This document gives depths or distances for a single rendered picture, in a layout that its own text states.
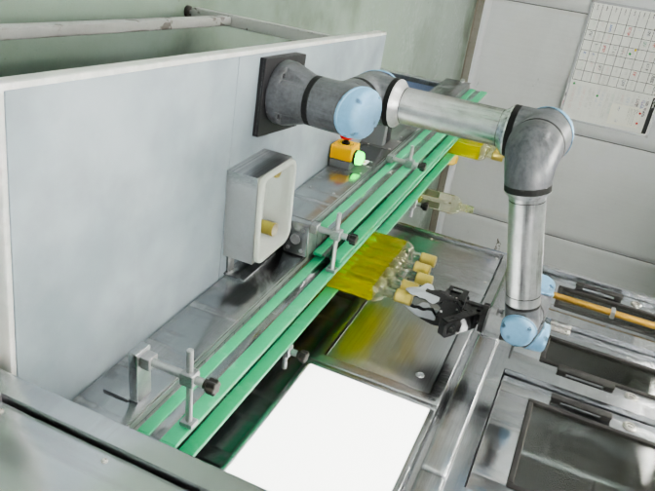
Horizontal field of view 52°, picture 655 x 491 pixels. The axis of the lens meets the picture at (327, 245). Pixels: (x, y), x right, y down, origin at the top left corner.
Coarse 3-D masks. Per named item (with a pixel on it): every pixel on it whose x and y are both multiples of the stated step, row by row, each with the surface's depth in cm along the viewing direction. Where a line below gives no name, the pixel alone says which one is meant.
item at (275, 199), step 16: (288, 160) 157; (272, 176) 149; (288, 176) 161; (272, 192) 165; (288, 192) 163; (256, 208) 150; (272, 208) 167; (288, 208) 165; (256, 224) 151; (288, 224) 167; (256, 240) 152; (272, 240) 165; (256, 256) 154
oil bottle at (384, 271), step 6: (354, 258) 183; (360, 258) 183; (348, 264) 180; (354, 264) 180; (360, 264) 180; (366, 264) 181; (372, 264) 181; (378, 264) 181; (366, 270) 178; (372, 270) 178; (378, 270) 179; (384, 270) 179; (390, 270) 180; (384, 276) 177; (390, 276) 178; (390, 282) 178
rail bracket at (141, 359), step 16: (128, 352) 116; (144, 352) 117; (192, 352) 111; (144, 368) 116; (160, 368) 115; (176, 368) 115; (192, 368) 113; (112, 384) 123; (128, 384) 124; (144, 384) 120; (192, 384) 113; (208, 384) 112; (192, 400) 117
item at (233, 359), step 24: (432, 168) 247; (408, 192) 223; (384, 216) 204; (312, 264) 174; (336, 264) 175; (288, 288) 162; (312, 288) 164; (264, 312) 153; (288, 312) 154; (240, 336) 144; (264, 336) 145; (216, 360) 136; (240, 360) 137; (168, 408) 122; (144, 432) 117; (168, 432) 117
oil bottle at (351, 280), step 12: (336, 276) 176; (348, 276) 174; (360, 276) 174; (372, 276) 175; (336, 288) 177; (348, 288) 176; (360, 288) 174; (372, 288) 173; (384, 288) 173; (372, 300) 174
